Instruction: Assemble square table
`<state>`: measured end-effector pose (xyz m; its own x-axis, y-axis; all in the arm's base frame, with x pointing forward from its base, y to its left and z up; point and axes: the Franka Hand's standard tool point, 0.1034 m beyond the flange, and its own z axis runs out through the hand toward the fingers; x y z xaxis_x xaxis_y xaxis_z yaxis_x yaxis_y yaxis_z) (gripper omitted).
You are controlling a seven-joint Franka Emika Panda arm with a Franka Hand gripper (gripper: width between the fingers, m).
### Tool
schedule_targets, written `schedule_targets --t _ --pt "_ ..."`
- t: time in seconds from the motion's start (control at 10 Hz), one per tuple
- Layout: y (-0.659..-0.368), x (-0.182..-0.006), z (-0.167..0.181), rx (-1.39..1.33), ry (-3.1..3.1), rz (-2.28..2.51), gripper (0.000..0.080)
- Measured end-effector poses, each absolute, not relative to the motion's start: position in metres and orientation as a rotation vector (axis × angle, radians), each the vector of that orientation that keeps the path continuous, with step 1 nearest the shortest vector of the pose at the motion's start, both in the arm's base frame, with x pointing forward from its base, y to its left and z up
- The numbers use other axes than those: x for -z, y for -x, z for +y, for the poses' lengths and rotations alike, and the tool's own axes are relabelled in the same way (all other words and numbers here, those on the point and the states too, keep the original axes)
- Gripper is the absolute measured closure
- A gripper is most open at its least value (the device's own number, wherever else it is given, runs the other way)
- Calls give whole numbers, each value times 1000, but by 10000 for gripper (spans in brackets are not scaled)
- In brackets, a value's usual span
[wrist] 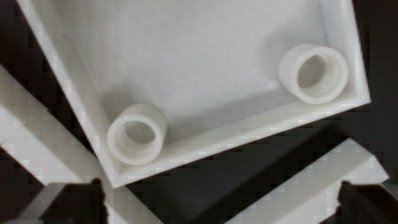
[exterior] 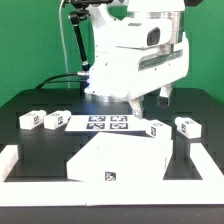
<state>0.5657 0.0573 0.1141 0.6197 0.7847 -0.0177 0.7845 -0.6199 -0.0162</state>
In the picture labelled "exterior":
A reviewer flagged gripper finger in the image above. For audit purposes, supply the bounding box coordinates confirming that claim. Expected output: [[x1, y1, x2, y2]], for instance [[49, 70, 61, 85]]
[[157, 84, 173, 108], [129, 98, 144, 119]]

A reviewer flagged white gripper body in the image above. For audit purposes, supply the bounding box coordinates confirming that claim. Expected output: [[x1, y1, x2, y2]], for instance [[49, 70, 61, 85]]
[[87, 35, 189, 101]]

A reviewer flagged white square tabletop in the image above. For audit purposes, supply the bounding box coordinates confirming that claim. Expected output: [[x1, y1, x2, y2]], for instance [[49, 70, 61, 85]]
[[66, 132, 173, 183]]

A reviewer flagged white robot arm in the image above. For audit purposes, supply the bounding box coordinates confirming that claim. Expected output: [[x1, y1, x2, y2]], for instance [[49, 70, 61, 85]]
[[85, 0, 203, 118]]

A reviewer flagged white marker tag sheet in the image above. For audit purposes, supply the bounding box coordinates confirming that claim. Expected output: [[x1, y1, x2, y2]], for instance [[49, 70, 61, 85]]
[[66, 115, 145, 132]]

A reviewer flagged white U-shaped obstacle fence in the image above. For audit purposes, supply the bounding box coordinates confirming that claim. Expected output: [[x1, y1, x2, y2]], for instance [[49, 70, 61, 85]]
[[0, 143, 224, 207]]

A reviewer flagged white cable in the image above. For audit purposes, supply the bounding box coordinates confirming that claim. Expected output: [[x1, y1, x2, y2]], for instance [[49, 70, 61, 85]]
[[58, 0, 72, 90]]

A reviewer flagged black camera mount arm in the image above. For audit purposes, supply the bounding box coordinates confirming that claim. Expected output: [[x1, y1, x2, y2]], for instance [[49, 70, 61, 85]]
[[65, 0, 113, 71]]

